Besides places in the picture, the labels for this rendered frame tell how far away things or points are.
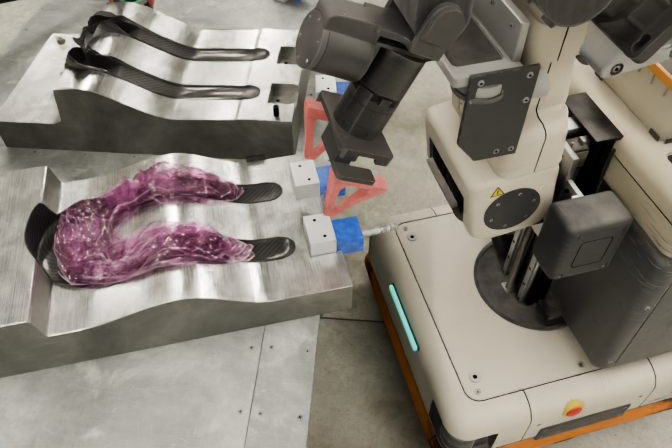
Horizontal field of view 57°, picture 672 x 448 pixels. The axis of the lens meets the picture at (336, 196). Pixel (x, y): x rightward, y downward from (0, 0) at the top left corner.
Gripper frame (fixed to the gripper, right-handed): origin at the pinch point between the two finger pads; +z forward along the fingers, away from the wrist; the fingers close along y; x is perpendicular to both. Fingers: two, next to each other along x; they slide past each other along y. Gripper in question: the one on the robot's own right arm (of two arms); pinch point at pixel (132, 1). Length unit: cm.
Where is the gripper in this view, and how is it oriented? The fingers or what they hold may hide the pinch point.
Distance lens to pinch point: 146.1
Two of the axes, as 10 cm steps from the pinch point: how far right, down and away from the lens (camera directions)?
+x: -0.9, 7.5, -6.6
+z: -0.1, 6.6, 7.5
